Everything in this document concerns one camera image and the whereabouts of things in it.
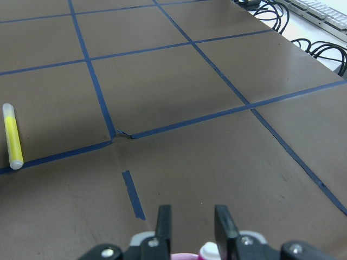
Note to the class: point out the white keyboard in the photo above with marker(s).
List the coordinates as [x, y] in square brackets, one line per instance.
[321, 15]

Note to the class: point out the yellow highlighter pen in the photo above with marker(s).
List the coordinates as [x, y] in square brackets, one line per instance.
[12, 136]

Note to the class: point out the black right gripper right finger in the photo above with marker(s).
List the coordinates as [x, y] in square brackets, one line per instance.
[226, 232]

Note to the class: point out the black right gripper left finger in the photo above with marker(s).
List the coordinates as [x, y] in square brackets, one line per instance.
[164, 228]

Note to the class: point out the pink marker pen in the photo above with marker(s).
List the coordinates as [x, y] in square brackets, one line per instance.
[209, 251]

